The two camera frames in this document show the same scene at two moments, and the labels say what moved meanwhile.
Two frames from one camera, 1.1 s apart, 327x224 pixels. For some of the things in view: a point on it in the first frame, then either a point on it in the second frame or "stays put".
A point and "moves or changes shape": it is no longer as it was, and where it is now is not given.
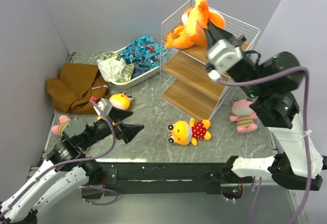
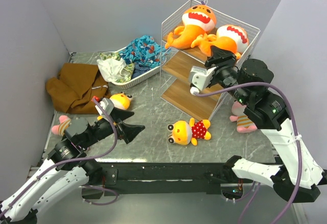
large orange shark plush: [191, 34] stays put
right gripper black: [215, 32] to [218, 54]
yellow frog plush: [119, 101] stays put
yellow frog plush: [182, 133] stays put
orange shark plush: [197, 18] moves or changes shape
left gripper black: [127, 131] stays put
